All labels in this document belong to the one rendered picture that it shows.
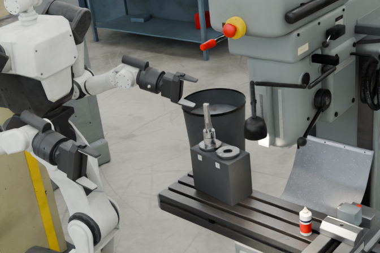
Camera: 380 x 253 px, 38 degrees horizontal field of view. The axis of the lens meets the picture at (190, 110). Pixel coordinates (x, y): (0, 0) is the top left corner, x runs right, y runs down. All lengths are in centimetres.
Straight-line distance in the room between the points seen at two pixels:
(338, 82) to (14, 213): 212
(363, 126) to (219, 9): 85
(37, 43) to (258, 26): 70
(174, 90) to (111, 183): 248
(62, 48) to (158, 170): 265
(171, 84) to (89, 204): 52
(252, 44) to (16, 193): 202
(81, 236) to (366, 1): 130
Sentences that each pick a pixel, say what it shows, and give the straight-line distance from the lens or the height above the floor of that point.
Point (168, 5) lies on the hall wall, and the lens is 799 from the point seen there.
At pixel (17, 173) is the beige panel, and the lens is 327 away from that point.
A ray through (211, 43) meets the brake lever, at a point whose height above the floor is 170.
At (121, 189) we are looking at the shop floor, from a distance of 423.
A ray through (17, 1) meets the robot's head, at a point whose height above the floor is 185.
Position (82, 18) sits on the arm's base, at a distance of 201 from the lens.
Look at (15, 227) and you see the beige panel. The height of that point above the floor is 39.
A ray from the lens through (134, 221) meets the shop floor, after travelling 385.
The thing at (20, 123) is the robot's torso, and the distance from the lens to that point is 201.
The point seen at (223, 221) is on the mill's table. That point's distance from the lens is 209.
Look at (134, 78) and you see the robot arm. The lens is 198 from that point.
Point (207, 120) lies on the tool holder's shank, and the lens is 212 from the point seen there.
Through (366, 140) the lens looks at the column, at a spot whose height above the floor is 116.
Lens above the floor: 218
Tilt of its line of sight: 24 degrees down
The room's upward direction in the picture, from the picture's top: 7 degrees counter-clockwise
